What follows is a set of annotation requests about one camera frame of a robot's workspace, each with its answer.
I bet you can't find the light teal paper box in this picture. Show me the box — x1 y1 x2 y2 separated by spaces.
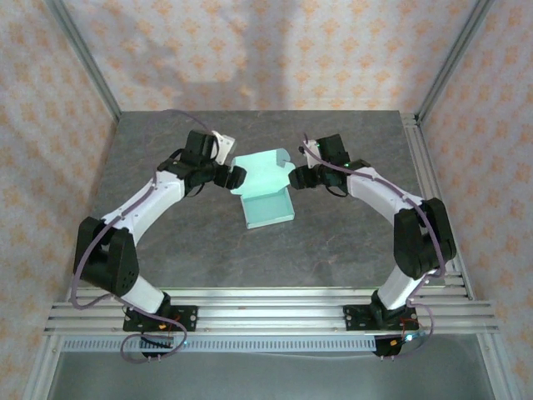
229 148 296 230

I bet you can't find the black base electronics board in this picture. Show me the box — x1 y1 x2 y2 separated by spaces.
372 331 428 361

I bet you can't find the grey metal lower panel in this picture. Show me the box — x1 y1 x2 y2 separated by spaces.
24 332 514 400

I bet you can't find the aluminium side rail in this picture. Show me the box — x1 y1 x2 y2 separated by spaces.
401 111 475 302

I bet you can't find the aluminium mounting rail bed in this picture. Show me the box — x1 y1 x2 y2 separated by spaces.
43 286 499 335

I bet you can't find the aluminium frame post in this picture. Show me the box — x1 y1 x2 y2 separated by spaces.
46 0 122 123
414 0 496 123

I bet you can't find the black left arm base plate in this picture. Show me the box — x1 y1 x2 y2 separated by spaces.
123 305 197 333

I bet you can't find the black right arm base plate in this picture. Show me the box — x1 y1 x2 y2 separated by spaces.
343 305 418 333

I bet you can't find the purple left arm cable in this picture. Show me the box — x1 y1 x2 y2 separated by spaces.
69 108 217 364

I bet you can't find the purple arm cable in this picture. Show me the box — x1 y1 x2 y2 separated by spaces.
301 132 449 359
69 108 217 364

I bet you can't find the slotted grey cable duct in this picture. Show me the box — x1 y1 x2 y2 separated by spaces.
62 336 378 353

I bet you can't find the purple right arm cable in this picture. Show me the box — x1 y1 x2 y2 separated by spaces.
301 132 449 359

